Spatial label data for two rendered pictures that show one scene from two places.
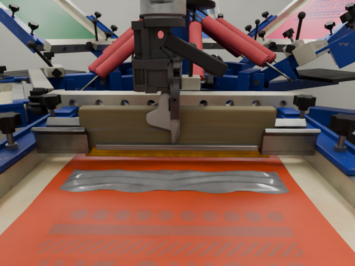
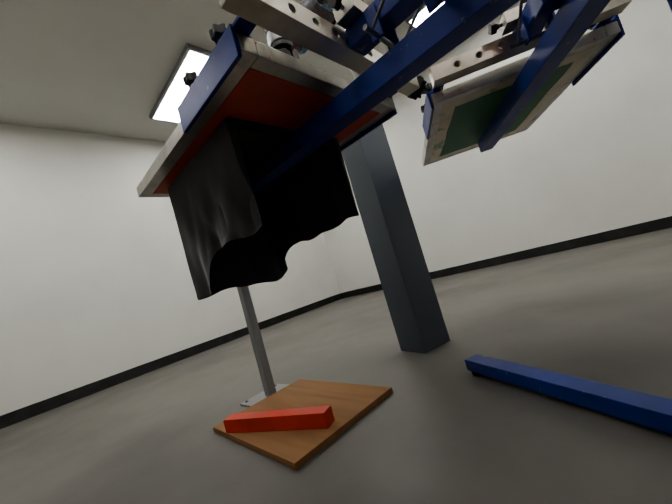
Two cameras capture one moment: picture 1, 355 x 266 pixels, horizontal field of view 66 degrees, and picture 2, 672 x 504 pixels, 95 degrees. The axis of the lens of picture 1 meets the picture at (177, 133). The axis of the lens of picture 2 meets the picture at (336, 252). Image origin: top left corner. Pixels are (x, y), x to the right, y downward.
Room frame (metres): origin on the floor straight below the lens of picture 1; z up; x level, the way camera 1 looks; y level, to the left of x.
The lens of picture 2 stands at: (1.09, -0.68, 0.47)
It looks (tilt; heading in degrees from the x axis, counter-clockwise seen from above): 4 degrees up; 131
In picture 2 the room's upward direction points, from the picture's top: 16 degrees counter-clockwise
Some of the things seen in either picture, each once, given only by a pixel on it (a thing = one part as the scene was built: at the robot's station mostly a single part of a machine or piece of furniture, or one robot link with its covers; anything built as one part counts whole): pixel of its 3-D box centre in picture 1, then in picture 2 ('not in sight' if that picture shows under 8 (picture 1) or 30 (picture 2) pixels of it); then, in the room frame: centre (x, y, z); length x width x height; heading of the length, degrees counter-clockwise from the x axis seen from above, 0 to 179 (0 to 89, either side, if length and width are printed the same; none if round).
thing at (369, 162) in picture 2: not in sight; (390, 233); (0.25, 0.73, 0.60); 0.18 x 0.18 x 1.20; 72
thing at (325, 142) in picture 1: (315, 146); (213, 88); (0.51, -0.27, 0.97); 0.30 x 0.05 x 0.07; 179
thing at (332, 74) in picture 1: (277, 84); not in sight; (1.65, -0.60, 0.91); 1.34 x 0.41 x 0.08; 119
